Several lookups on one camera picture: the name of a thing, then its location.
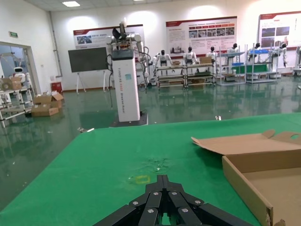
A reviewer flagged white pipe rack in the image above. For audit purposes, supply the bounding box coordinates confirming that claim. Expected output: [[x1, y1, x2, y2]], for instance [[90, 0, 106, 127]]
[[0, 75, 34, 128]]

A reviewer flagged brown cardboard box oval cutout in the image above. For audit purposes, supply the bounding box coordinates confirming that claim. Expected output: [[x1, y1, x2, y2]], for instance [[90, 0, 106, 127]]
[[190, 129, 301, 226]]

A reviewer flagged red box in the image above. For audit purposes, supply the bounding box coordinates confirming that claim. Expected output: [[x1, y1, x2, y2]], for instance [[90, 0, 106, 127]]
[[51, 81, 63, 93]]

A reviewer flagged white pedestal robot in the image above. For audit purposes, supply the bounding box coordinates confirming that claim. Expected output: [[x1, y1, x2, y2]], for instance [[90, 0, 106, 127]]
[[104, 20, 151, 128]]

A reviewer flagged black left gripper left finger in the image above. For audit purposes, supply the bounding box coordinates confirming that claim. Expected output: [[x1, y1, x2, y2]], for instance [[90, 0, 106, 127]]
[[93, 175, 164, 226]]

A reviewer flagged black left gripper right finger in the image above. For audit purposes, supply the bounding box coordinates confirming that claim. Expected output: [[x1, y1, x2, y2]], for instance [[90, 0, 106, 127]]
[[163, 175, 256, 226]]

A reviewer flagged small white round-head robot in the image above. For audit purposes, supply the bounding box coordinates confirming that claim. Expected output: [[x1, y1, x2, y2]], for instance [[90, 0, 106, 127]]
[[12, 66, 29, 83]]

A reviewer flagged green tablecloth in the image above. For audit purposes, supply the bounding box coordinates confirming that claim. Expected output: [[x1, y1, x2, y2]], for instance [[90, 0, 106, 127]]
[[0, 112, 301, 226]]

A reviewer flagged red white wall poster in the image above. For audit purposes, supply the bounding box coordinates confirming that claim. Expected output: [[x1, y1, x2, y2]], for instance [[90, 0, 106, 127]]
[[73, 24, 145, 49], [258, 11, 301, 49], [165, 16, 238, 56]]

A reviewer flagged black display on stand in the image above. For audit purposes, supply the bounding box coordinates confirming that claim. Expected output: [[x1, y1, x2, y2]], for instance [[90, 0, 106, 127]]
[[67, 46, 108, 95]]

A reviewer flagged white wall pipe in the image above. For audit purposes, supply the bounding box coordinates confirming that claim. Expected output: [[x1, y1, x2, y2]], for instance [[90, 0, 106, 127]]
[[48, 9, 63, 78]]

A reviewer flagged metal workbench rack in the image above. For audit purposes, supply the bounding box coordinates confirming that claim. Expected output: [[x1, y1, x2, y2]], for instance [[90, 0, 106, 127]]
[[184, 62, 216, 88], [244, 43, 282, 84], [215, 46, 246, 86], [156, 64, 187, 90]]

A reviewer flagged white black-headed humanoid robot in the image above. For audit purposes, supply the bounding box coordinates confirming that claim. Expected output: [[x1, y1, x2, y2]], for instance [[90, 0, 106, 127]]
[[272, 42, 289, 71], [206, 46, 219, 63], [184, 46, 200, 65], [152, 49, 170, 71], [248, 42, 262, 62], [226, 43, 240, 66]]

